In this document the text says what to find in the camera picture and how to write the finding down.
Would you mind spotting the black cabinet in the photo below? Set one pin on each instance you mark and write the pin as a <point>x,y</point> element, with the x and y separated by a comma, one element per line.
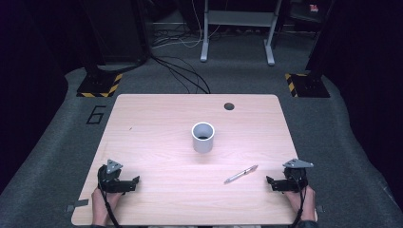
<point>117,28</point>

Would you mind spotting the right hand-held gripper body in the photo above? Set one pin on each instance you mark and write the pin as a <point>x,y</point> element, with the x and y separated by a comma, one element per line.
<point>294,180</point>

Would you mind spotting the dark monitor with red label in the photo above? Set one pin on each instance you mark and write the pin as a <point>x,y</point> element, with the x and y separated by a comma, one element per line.
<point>309,9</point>

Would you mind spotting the grey tape strip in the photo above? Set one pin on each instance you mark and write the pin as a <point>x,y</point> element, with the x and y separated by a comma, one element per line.
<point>77,204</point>

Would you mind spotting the silver pen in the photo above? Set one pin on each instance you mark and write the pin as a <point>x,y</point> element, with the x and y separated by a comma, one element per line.
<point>240,174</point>

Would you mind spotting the black stand with striped base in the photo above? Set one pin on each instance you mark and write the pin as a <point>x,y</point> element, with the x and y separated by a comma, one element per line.
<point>99,84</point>
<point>309,85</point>

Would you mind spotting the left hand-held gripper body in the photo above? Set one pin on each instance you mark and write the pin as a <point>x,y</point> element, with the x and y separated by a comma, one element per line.
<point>111,181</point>

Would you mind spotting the small grey tape piece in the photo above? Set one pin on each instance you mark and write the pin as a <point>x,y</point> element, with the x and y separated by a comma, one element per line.
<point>320,209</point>

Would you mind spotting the person's right hand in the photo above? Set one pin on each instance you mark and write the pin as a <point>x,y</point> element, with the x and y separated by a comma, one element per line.
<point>305,202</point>

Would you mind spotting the white metal table frame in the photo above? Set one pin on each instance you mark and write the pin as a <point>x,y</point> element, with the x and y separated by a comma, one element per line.
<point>236,19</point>

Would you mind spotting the white cup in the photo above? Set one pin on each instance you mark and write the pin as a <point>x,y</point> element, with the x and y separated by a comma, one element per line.
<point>202,138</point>

